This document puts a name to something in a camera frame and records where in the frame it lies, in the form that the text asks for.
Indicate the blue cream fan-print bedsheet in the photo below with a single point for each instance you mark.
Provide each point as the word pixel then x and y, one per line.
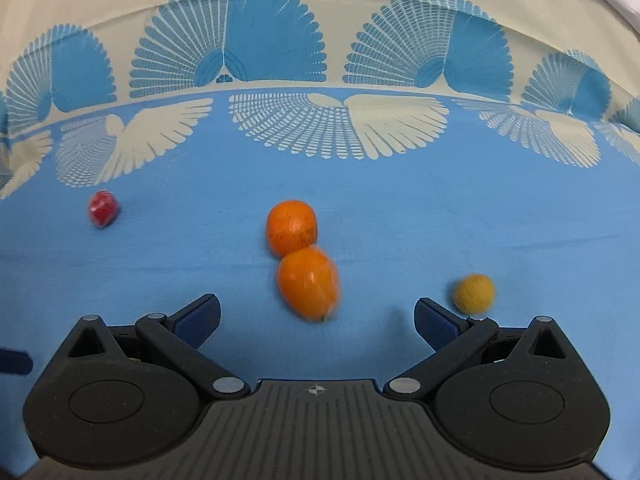
pixel 320 170

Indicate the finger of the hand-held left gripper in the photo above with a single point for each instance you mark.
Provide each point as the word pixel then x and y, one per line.
pixel 12 362

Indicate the small red wrapped fruit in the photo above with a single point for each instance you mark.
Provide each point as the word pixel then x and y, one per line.
pixel 103 208

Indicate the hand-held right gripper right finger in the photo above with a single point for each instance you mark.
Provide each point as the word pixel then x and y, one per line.
pixel 436 323

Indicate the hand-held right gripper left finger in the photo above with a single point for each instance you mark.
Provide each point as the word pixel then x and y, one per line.
pixel 201 319

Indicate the plastic-wrapped orange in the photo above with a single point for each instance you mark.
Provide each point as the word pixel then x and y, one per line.
pixel 308 284
pixel 292 227

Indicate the small yellow fruit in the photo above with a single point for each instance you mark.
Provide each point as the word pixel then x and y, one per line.
pixel 474 294

